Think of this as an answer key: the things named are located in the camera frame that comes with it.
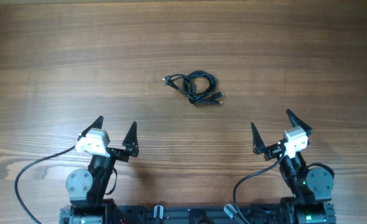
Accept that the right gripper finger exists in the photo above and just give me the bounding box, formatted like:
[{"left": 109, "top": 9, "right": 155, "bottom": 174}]
[
  {"left": 251, "top": 122, "right": 266, "bottom": 154},
  {"left": 286, "top": 109, "right": 312, "bottom": 136}
]

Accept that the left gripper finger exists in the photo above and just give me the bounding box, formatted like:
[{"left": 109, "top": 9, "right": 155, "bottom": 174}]
[
  {"left": 78, "top": 116, "right": 104, "bottom": 141},
  {"left": 122, "top": 121, "right": 139, "bottom": 157}
]

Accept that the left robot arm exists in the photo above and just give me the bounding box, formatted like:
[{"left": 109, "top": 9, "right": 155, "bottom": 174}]
[{"left": 59, "top": 116, "right": 139, "bottom": 224}]

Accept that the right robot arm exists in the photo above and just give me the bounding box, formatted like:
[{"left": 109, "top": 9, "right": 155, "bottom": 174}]
[{"left": 246, "top": 110, "right": 337, "bottom": 223}]

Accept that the right camera cable black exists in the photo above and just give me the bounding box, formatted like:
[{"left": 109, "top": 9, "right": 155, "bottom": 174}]
[{"left": 233, "top": 156, "right": 282, "bottom": 223}]

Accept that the camera cable black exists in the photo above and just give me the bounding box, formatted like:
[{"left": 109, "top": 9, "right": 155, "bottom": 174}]
[
  {"left": 13, "top": 146, "right": 74, "bottom": 223},
  {"left": 233, "top": 156, "right": 282, "bottom": 223}
]

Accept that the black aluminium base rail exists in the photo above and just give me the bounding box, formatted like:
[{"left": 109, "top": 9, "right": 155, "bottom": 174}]
[{"left": 59, "top": 203, "right": 337, "bottom": 224}]

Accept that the left camera cable black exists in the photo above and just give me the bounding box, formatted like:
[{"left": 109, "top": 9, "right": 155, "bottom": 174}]
[{"left": 13, "top": 146, "right": 74, "bottom": 223}]

